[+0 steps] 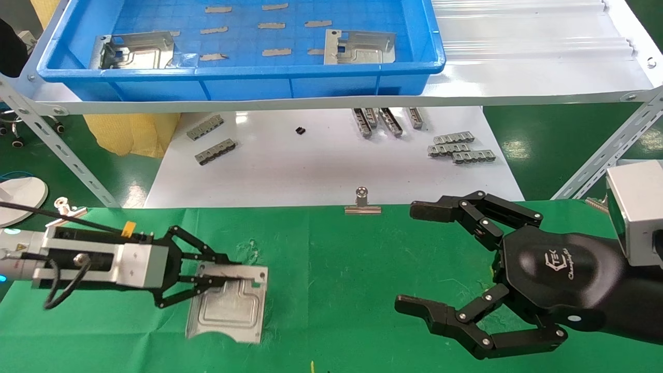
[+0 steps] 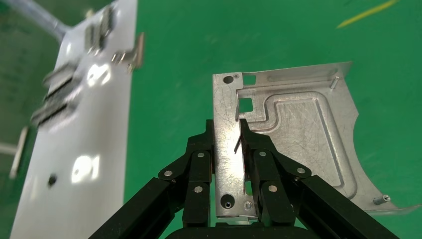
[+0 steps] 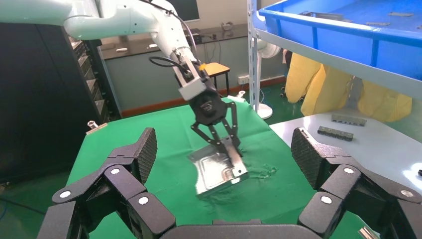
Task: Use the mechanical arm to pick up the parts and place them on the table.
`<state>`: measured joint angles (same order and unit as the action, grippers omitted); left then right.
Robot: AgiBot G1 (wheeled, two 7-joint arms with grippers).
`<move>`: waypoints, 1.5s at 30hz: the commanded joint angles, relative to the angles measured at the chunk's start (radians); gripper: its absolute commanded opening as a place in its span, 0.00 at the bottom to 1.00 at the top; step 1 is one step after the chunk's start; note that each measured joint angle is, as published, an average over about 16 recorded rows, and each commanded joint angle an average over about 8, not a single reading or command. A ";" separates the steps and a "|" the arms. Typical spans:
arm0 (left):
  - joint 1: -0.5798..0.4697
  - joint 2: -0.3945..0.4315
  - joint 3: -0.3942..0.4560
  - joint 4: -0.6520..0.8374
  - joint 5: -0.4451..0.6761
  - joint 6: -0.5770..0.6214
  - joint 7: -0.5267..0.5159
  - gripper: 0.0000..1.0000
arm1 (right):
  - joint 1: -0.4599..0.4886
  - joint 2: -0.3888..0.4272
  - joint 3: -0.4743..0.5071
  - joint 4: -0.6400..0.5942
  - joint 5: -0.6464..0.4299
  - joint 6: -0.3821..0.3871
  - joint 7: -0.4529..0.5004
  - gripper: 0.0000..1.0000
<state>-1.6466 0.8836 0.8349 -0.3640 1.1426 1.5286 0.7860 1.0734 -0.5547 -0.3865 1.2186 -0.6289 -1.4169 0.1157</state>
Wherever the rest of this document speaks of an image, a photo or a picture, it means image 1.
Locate black cable yellow tag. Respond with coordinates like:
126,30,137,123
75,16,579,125
0,202,153,243

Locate dark grey connector bar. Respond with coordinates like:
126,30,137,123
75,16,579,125
195,139,237,165

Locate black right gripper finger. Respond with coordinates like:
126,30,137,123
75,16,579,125
395,283,569,361
409,190,544,253

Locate black looped cable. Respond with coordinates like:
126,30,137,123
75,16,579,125
44,256,93,310

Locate blue plastic bin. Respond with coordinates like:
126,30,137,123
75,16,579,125
36,0,446,102

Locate green table cloth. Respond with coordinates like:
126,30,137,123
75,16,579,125
0,206,663,373

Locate white shelf board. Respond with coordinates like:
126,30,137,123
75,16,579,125
21,0,663,116

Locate white standing fan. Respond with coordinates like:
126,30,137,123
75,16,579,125
0,176,49,227

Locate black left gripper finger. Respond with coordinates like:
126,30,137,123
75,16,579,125
154,275,255,310
166,225,244,266

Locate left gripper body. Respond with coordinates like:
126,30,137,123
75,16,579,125
32,226,172,291

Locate black office chair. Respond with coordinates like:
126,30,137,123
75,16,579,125
0,18,65,149

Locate stamped sheet metal plate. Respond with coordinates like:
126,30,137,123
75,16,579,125
89,31,177,70
185,262,269,344
324,30,397,65

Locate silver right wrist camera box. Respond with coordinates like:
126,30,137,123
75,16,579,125
605,160,663,267

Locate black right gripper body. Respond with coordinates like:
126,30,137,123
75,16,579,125
495,227,628,333

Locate slotted steel shelf post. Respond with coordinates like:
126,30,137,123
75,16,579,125
552,85,663,201
0,78,121,209

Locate light grey connector bar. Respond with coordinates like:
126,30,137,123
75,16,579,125
186,115,224,141

